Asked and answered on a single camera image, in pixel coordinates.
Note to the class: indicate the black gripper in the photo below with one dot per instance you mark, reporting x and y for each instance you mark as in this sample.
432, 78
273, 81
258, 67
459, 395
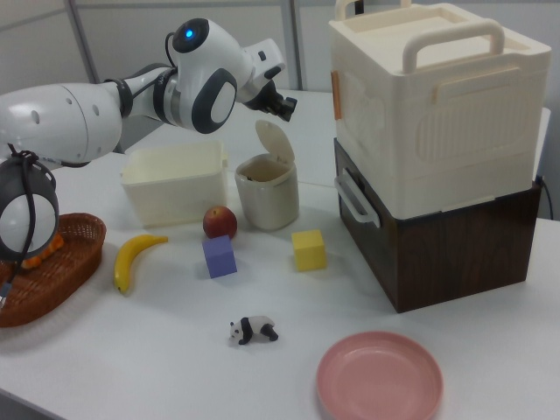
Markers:
261, 98

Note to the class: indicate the white square plastic bin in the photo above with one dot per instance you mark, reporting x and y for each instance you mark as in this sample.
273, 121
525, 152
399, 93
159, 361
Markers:
175, 197

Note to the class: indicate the yellow banana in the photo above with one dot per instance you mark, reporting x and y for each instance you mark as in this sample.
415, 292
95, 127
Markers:
127, 258

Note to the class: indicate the red apple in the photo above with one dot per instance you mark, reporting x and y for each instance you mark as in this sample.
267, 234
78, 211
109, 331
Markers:
220, 223

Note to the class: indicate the purple cube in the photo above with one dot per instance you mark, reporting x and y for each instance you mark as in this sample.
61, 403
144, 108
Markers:
219, 258

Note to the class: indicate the yellow cube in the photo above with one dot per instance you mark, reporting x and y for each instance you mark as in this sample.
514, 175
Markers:
310, 251

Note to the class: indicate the dark brown wooden drawer box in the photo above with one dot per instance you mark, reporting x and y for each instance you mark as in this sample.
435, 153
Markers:
437, 262

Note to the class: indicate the orange box latch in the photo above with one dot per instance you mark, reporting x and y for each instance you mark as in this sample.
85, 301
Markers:
336, 96

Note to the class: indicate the cream trash can with lid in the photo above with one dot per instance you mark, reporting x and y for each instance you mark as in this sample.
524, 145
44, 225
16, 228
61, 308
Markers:
267, 205

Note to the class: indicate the panda figurine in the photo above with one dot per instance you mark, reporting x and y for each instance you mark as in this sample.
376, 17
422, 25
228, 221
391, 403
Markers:
254, 329

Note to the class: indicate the pink plate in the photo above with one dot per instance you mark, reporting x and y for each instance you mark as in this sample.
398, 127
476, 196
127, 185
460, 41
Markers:
378, 380

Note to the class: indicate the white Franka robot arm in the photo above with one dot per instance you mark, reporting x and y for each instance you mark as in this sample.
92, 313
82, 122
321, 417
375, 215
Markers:
65, 118

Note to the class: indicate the brown wicker basket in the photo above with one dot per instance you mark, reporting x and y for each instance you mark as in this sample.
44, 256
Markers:
65, 271

